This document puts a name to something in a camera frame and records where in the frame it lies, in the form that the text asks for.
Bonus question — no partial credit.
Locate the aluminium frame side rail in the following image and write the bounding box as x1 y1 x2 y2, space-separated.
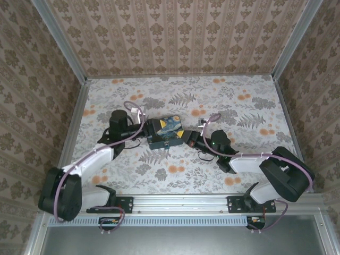
273 78 316 193
58 78 91 167

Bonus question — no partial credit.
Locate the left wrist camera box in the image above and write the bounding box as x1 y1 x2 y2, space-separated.
131 106 147 119

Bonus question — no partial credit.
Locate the floral print tablecloth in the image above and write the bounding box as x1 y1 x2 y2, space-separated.
71 75 310 196

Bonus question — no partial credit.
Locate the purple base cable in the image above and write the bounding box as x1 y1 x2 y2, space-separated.
246 199 289 234
99 206 125 236

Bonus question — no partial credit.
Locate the grey slotted cable duct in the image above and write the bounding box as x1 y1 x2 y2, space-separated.
47 215 252 227

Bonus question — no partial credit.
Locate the aluminium frame post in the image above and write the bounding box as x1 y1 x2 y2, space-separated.
30 0 88 82
272 0 325 80

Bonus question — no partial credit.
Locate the small controller board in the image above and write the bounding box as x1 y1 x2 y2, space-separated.
98 216 120 231
246 215 266 230

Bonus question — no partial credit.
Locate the starry night painted box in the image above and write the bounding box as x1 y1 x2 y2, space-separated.
147 114 185 151

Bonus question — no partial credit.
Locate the grey metal panel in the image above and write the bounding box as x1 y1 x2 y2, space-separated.
23 212 340 255

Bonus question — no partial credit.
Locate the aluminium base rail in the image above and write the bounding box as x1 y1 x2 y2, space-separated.
114 193 324 215

